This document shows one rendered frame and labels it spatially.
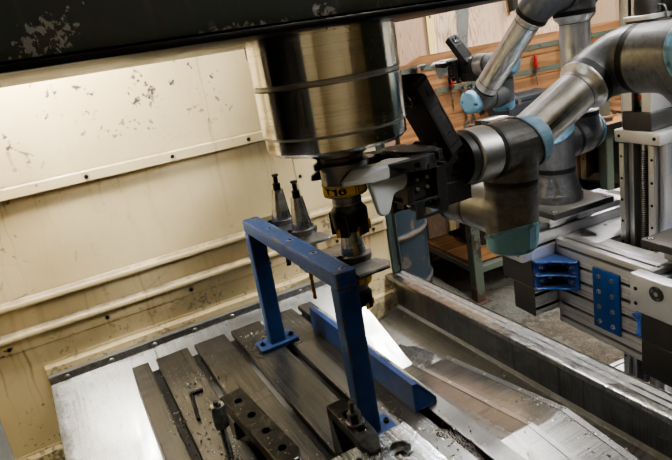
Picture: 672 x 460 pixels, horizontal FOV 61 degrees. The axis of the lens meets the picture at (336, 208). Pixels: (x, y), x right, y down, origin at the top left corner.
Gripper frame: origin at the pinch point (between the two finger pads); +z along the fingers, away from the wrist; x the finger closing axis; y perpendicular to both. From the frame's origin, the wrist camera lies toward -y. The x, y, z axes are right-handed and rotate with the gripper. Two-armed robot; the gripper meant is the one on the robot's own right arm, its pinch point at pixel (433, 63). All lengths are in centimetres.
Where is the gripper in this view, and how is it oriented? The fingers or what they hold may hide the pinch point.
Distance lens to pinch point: 220.3
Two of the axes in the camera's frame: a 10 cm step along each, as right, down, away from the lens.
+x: 7.6, -4.2, 5.0
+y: 2.7, 9.0, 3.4
